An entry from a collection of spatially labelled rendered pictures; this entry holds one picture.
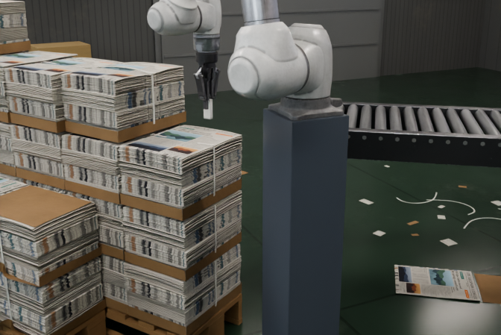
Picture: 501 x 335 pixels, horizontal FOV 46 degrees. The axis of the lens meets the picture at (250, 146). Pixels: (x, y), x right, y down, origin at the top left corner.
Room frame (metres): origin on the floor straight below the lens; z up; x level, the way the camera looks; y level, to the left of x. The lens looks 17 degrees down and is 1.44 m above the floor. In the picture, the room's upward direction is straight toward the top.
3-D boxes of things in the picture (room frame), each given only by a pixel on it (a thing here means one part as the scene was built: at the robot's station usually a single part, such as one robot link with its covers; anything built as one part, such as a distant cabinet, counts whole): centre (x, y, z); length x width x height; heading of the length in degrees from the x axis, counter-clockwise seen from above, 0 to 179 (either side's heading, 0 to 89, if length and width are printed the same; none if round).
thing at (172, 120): (2.37, 0.42, 0.86); 0.29 x 0.16 x 0.04; 56
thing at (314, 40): (1.82, -0.17, 1.17); 0.18 x 0.16 x 0.22; 141
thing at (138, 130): (2.18, 0.55, 0.86); 0.29 x 0.16 x 0.04; 56
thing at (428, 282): (2.53, -0.88, 0.00); 0.37 x 0.29 x 0.01; 78
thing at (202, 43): (2.05, 0.15, 1.19); 0.09 x 0.09 x 0.06
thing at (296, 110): (1.84, -0.19, 1.03); 0.22 x 0.18 x 0.06; 115
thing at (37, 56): (2.56, 0.98, 1.06); 0.37 x 0.28 x 0.01; 147
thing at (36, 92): (2.41, 0.75, 0.95); 0.38 x 0.29 x 0.23; 146
